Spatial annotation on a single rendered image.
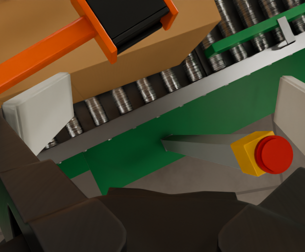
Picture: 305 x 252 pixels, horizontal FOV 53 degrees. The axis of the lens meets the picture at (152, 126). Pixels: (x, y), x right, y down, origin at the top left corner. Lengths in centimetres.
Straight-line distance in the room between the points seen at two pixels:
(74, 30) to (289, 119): 24
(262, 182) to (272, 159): 118
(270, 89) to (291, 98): 160
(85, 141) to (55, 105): 78
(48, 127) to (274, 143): 47
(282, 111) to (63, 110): 13
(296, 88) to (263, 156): 40
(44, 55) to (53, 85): 16
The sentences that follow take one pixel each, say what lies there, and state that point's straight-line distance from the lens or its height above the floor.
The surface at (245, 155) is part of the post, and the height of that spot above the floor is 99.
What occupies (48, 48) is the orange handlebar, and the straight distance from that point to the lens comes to 34.
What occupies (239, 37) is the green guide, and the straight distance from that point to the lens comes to 104.
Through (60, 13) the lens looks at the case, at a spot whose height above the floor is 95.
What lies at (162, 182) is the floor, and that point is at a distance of 159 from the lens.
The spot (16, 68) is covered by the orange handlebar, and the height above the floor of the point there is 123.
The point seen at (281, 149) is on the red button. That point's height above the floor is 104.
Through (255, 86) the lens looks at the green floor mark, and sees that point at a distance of 174.
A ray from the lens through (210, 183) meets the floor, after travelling 165.
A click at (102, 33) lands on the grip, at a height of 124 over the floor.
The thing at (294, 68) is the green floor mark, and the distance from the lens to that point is 188.
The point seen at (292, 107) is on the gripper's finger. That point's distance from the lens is 18.
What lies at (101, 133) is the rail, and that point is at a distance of 95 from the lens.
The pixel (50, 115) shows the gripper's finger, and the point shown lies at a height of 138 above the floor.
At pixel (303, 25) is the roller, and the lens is 127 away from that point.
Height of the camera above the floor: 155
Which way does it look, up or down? 82 degrees down
